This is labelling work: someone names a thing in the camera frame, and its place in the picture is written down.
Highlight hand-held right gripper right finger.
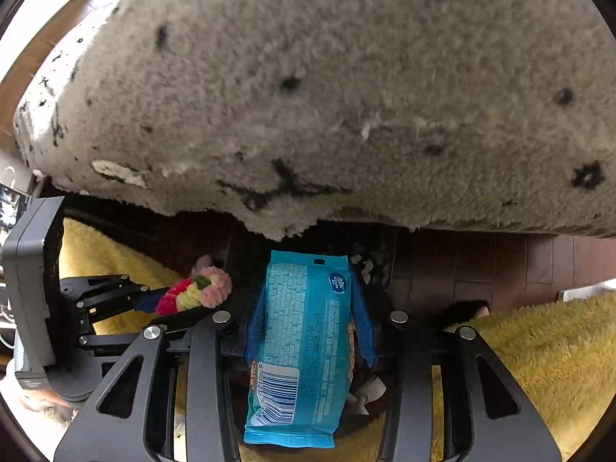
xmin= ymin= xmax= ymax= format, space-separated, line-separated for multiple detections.
xmin=353 ymin=269 xmax=564 ymax=462

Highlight colourful hair ties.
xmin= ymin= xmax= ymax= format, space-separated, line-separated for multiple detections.
xmin=155 ymin=255 xmax=233 ymax=317

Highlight dark slipper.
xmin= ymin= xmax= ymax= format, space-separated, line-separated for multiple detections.
xmin=440 ymin=300 xmax=492 ymax=325

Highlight yellow fuzzy cloth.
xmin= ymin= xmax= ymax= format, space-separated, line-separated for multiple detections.
xmin=60 ymin=219 xmax=616 ymax=462

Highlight blue snack packet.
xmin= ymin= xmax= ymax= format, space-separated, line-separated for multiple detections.
xmin=243 ymin=250 xmax=361 ymax=448

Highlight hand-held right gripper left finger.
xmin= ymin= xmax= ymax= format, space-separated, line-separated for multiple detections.
xmin=54 ymin=310 xmax=241 ymax=462

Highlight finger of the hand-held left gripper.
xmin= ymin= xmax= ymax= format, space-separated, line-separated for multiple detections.
xmin=77 ymin=304 xmax=215 ymax=350
xmin=59 ymin=273 xmax=167 ymax=313

